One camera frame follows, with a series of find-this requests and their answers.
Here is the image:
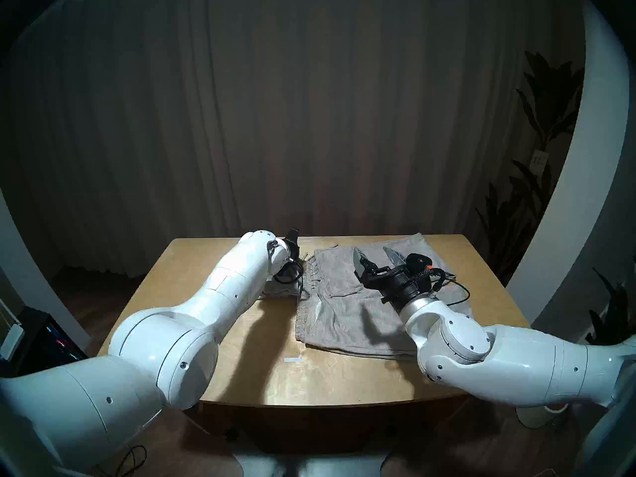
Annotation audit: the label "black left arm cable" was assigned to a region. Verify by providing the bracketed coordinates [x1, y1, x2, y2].
[272, 255, 305, 286]

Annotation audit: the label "black floor cable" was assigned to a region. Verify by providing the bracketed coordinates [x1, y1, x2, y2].
[119, 444, 148, 477]

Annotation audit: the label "brown pleated curtain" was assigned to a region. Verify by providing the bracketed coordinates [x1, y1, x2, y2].
[0, 0, 584, 278]

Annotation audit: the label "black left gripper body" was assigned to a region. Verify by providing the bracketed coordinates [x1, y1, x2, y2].
[284, 228, 302, 264]

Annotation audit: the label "tall dark leafy plant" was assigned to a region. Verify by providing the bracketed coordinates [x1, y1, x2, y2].
[475, 51, 585, 285]

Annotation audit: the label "light grey shorts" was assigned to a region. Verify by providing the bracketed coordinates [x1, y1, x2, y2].
[259, 276, 303, 301]

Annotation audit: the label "light wooden table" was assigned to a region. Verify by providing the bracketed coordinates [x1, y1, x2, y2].
[97, 234, 533, 408]

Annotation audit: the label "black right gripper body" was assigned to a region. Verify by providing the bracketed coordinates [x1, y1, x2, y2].
[359, 265, 434, 314]

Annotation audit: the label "black computer tower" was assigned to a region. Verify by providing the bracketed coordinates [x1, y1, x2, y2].
[0, 307, 91, 378]

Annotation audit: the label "small dark leafy plant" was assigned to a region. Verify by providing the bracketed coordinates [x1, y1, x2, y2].
[586, 267, 636, 347]

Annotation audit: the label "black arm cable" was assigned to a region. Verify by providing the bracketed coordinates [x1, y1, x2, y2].
[431, 269, 471, 308]
[272, 255, 305, 286]

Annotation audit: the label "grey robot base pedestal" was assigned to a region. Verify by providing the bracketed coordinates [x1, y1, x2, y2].
[233, 449, 394, 477]

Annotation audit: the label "white router box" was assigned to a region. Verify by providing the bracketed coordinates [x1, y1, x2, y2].
[0, 302, 25, 361]

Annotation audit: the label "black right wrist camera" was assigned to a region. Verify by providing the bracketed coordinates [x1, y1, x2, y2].
[405, 252, 434, 277]

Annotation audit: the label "beige sweat shorts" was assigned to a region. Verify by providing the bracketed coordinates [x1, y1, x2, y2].
[295, 233, 474, 360]

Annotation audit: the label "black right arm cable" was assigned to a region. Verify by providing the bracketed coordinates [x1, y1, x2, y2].
[431, 269, 471, 308]

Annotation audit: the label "white cylindrical pot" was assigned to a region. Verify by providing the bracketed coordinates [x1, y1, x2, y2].
[516, 402, 570, 430]

